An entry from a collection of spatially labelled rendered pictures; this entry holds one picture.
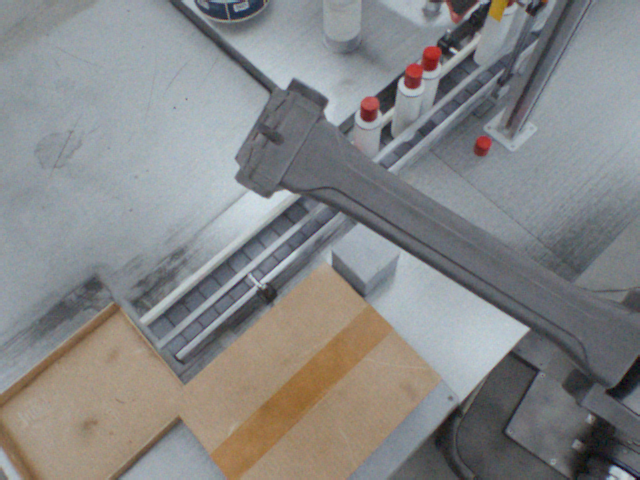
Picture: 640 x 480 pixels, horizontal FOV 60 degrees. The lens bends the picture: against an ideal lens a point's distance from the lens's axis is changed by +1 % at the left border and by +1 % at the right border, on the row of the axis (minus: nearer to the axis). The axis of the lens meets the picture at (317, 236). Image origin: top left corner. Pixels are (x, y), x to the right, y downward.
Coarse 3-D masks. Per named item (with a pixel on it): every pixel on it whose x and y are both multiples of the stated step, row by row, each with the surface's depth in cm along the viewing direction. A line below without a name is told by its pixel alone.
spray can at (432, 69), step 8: (432, 48) 102; (424, 56) 102; (432, 56) 102; (424, 64) 103; (432, 64) 103; (440, 64) 106; (424, 72) 105; (432, 72) 105; (440, 72) 105; (424, 80) 106; (432, 80) 106; (432, 88) 108; (424, 96) 110; (432, 96) 111; (424, 104) 112; (432, 104) 114; (424, 112) 115
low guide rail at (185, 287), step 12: (468, 48) 123; (456, 60) 122; (444, 72) 122; (384, 120) 117; (288, 204) 111; (264, 216) 109; (276, 216) 111; (252, 228) 108; (240, 240) 107; (228, 252) 106; (216, 264) 106; (192, 276) 105; (204, 276) 106; (180, 288) 104; (168, 300) 103; (156, 312) 102; (144, 324) 102
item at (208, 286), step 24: (456, 72) 125; (456, 96) 123; (432, 120) 120; (384, 144) 119; (408, 144) 118; (288, 216) 113; (264, 240) 111; (240, 264) 109; (264, 264) 109; (192, 288) 107; (216, 288) 107; (240, 288) 107; (168, 312) 106; (192, 312) 105; (216, 312) 105; (192, 336) 104
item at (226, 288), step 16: (544, 16) 120; (464, 80) 114; (448, 96) 113; (432, 112) 111; (416, 128) 110; (400, 144) 110; (320, 208) 104; (304, 224) 103; (288, 240) 103; (240, 272) 100; (224, 288) 99; (208, 304) 97; (192, 320) 97; (176, 336) 96
